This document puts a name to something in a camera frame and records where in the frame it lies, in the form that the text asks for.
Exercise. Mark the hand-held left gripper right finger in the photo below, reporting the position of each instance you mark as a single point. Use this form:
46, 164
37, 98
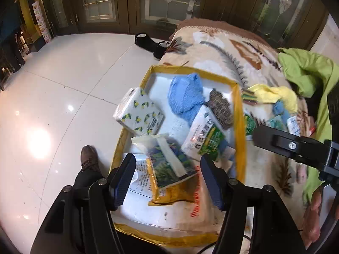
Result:
212, 184

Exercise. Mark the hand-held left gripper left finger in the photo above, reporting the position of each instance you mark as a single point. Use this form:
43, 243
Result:
123, 184

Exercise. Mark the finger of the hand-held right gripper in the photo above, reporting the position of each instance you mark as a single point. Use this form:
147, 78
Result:
278, 143

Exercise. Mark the teal tube pack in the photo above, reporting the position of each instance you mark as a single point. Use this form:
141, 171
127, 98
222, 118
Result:
274, 124

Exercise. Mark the yellow packet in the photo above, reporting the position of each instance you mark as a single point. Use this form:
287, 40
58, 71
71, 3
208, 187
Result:
172, 197

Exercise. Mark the clear packet blue green print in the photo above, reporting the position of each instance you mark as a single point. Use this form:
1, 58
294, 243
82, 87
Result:
169, 161

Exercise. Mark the yellow towel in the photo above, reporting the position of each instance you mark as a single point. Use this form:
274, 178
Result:
275, 94

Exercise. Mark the grey speckled pouch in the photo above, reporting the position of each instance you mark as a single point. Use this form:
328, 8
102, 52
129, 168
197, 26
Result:
219, 108

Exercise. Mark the lemon print tissue pack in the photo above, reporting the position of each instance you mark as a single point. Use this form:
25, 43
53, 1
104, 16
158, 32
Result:
140, 111

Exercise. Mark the blue towel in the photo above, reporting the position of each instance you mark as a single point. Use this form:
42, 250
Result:
185, 98

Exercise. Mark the yellow rimmed white box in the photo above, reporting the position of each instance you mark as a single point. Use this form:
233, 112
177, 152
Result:
164, 84

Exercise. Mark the person's right hand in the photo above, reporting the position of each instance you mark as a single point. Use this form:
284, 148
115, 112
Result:
312, 217

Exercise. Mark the small packets on blanket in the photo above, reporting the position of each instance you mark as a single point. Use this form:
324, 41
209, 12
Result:
280, 111

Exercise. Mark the person's leg black trousers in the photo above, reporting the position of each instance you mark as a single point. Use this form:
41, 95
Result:
87, 181

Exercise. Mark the person's brown shoe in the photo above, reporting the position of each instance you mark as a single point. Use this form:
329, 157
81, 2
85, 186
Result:
90, 158

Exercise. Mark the green striped packet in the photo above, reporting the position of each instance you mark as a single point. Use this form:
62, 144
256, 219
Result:
249, 96

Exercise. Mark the green duvet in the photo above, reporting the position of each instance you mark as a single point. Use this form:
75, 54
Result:
304, 66

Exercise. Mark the leaf print blanket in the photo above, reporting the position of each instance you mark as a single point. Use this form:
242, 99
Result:
225, 47

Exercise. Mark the black slipper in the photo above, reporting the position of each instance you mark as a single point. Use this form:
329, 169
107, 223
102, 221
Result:
144, 41
161, 49

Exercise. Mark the wooden chair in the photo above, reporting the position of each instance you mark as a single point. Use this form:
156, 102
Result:
10, 58

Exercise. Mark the wooden glass door cabinet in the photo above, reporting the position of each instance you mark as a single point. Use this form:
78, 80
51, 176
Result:
172, 2

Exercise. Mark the stack of printed cartons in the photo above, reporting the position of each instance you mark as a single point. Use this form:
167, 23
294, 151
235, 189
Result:
41, 23

